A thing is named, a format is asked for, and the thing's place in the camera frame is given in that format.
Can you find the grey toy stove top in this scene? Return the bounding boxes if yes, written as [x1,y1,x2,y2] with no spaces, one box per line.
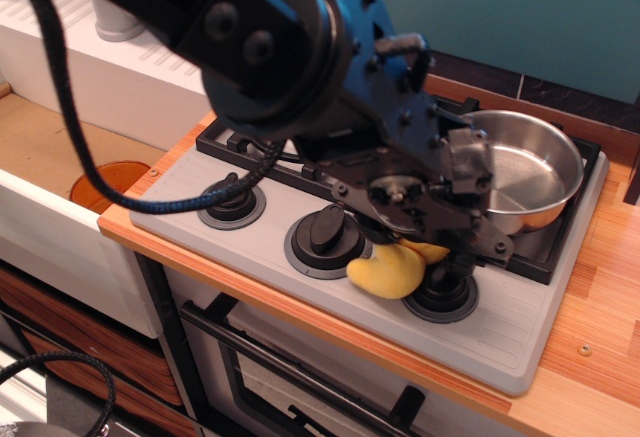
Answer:
[131,150,609,395]

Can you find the grey toy faucet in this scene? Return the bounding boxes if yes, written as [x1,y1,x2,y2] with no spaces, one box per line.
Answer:
[91,0,144,42]

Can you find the black oven door handle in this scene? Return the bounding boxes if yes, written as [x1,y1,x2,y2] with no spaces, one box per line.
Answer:
[179,294,425,437]

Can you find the stainless steel pan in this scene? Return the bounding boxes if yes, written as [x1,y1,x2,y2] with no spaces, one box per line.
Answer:
[464,110,584,235]

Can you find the black stove knob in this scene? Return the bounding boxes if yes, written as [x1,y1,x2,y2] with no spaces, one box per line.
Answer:
[401,261,479,324]
[284,204,373,280]
[197,187,267,231]

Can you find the black braided cable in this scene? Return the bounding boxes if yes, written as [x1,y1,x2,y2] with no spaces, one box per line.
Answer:
[0,0,291,437]

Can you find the black left stove knob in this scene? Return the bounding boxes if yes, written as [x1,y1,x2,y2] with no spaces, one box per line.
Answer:
[197,187,267,231]

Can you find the teal cabinet door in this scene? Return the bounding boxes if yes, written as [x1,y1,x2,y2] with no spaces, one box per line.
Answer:
[383,0,639,104]

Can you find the oven door with window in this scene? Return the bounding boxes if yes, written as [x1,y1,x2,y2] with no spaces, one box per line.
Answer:
[180,298,513,436]

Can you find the orange sink drain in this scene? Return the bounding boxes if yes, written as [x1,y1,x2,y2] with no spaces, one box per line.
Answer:
[69,159,153,215]

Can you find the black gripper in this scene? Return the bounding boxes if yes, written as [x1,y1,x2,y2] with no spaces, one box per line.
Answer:
[294,86,514,280]

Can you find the black burner grate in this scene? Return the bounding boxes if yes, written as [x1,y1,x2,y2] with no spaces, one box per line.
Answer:
[437,98,600,285]
[196,121,325,182]

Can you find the black middle stove knob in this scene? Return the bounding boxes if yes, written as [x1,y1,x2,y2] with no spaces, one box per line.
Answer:
[284,204,373,280]

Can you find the white toy sink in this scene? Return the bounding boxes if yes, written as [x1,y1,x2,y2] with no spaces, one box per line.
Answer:
[0,0,221,341]

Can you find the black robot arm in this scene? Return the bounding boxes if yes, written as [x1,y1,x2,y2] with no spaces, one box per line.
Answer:
[31,0,513,265]

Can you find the wooden drawer fronts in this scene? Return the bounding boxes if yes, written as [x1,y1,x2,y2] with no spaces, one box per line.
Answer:
[1,262,197,436]

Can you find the black right stove knob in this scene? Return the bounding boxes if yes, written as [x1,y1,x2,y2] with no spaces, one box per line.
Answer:
[401,261,479,324]

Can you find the black right burner grate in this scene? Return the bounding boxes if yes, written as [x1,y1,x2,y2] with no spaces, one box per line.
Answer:
[437,98,600,285]

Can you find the black left burner grate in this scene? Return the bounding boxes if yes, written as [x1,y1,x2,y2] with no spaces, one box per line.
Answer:
[196,121,325,182]

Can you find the yellow stuffed duck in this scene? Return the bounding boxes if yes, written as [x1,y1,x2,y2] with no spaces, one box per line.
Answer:
[346,240,449,300]

